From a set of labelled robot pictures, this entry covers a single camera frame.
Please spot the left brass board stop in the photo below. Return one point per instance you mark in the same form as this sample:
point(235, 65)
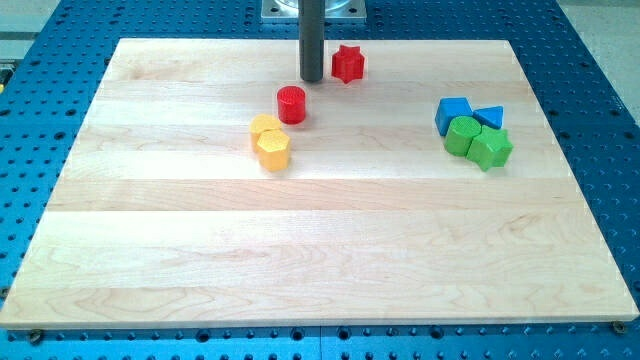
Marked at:
point(35, 337)

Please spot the yellow hexagon block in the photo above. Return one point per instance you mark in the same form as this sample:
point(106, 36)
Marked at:
point(274, 150)

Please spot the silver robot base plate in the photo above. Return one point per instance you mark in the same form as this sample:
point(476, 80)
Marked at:
point(336, 11)

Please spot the green cylinder block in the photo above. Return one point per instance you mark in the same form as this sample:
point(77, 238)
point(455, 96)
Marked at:
point(460, 134)

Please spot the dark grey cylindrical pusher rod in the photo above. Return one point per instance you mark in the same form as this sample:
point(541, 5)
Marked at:
point(311, 18)

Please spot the yellow rounded block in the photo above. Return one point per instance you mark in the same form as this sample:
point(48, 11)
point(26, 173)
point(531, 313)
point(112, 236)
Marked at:
point(262, 123)

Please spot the blue cube block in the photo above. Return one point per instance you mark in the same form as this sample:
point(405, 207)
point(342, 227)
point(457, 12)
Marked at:
point(448, 109)

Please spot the green star block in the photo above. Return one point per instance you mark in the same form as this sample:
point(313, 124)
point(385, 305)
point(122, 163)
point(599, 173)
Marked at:
point(491, 148)

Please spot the light wooden board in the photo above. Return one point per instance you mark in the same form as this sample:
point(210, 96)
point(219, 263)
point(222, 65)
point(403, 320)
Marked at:
point(162, 216)

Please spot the red cylinder block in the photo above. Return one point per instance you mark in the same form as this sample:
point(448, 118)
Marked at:
point(291, 102)

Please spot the right brass board stop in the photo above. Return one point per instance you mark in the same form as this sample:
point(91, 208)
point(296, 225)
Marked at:
point(618, 327)

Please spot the blue triangle block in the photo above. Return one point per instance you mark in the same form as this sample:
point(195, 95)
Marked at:
point(492, 117)

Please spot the brass board stop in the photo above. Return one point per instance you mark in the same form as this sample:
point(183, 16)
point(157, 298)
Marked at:
point(618, 327)
point(35, 337)

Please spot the red star block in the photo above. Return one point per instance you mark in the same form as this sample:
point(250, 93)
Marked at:
point(348, 63)

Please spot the blue perforated metal base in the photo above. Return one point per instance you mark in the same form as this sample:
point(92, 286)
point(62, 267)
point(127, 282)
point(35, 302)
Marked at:
point(51, 89)

